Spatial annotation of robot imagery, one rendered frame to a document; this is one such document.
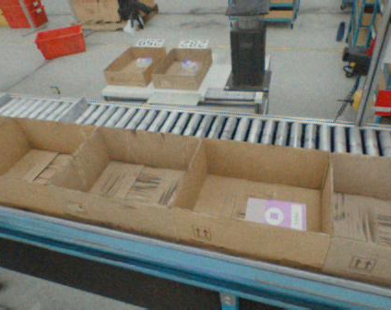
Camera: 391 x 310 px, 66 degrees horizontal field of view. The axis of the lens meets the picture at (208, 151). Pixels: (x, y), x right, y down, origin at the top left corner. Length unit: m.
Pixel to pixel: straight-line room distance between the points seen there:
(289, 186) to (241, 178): 0.16
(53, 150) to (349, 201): 1.13
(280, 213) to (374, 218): 0.28
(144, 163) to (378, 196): 0.80
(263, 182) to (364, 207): 0.31
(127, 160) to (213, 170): 0.34
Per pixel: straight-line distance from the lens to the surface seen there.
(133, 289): 1.20
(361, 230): 0.98
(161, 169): 1.14
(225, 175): 1.07
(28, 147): 1.48
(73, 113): 1.86
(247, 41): 1.71
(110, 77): 2.07
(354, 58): 1.46
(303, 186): 1.05
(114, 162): 1.22
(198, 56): 2.17
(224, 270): 0.84
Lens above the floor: 1.65
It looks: 41 degrees down
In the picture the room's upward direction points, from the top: 7 degrees counter-clockwise
